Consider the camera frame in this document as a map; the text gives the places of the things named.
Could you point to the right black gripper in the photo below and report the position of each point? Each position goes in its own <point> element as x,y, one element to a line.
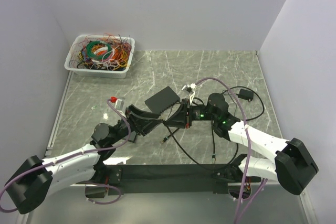
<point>182,119</point>

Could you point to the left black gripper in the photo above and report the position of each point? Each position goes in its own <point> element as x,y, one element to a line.
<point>143,126</point>

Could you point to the black network switch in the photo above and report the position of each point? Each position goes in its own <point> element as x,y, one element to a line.
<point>133,137</point>
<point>162,100</point>

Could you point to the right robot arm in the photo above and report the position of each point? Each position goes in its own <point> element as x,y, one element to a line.
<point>286,161</point>

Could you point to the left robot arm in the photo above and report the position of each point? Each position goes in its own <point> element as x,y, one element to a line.
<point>36,179</point>

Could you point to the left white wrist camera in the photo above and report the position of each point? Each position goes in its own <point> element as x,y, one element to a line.
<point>117,102</point>

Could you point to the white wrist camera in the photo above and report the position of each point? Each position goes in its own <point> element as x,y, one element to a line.
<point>190,89</point>
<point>117,102</point>

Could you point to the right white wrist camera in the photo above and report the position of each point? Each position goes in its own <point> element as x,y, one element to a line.
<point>190,89</point>

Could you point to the aluminium rail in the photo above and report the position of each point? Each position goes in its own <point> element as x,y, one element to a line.
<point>288,175</point>

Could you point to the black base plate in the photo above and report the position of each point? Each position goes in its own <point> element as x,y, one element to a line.
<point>178,178</point>

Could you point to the white wire basket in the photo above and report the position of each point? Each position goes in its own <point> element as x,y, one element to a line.
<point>105,56</point>

